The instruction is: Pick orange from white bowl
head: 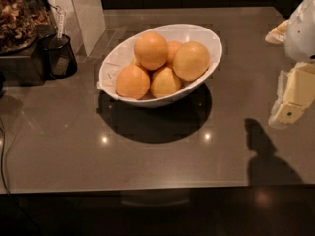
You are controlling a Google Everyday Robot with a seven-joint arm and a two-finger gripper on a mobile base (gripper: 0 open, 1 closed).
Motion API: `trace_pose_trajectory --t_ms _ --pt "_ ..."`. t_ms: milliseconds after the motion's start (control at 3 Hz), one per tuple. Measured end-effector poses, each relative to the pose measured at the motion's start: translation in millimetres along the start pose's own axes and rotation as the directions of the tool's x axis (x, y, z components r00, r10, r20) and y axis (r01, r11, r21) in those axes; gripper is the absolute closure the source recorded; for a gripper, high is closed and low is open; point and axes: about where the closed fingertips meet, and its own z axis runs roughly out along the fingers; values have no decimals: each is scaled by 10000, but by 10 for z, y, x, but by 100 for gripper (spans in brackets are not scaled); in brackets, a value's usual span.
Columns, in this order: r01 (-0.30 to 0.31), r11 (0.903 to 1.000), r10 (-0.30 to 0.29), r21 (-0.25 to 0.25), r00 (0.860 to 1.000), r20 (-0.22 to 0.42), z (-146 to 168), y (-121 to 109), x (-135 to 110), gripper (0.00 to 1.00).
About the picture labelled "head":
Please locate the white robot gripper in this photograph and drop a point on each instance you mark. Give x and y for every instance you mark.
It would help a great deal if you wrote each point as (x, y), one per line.
(301, 33)

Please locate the hidden back orange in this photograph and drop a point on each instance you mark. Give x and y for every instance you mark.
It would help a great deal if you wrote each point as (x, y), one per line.
(173, 46)

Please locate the white oval bowl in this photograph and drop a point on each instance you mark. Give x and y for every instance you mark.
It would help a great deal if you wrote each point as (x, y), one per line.
(123, 53)

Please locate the white paper bag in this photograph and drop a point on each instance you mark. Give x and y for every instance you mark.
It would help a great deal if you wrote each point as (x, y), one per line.
(84, 24)

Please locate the black mesh cup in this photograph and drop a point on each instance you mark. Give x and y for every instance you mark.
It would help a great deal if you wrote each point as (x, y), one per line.
(59, 59)

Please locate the white tag stick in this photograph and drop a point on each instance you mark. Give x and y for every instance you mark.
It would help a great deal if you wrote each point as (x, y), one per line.
(61, 21)

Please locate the dark box stand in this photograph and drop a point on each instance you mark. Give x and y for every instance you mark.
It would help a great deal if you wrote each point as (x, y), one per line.
(28, 66)

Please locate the glass jar of nuts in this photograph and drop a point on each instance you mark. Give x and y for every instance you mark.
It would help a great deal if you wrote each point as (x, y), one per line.
(17, 29)

